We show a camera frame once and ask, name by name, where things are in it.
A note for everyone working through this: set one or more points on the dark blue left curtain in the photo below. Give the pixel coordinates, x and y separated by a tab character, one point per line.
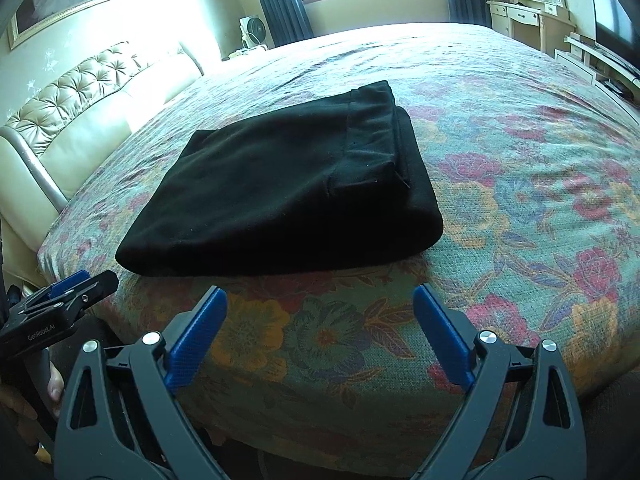
287	20

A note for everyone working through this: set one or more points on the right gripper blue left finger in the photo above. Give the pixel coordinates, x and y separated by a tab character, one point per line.
189	336

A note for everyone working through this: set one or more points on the black pants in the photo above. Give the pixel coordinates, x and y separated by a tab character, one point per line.
332	184

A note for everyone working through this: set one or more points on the cream dressing table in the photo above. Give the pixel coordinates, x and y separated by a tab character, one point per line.
541	26

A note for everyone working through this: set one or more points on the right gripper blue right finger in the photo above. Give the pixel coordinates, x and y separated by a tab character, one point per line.
450	334

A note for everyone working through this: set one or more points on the person left hand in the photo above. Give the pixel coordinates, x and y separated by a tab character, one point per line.
31	397

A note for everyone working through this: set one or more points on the white desk fan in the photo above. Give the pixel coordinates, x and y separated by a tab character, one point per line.
253	32

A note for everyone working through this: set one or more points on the floral bedspread bed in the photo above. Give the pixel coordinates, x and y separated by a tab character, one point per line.
536	176

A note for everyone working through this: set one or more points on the white tv console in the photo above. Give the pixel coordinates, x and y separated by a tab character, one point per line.
615	80

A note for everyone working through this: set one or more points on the cream tufted leather headboard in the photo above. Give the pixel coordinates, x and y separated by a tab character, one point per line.
60	137

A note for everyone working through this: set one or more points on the black flat television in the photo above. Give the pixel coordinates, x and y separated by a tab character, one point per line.
615	31

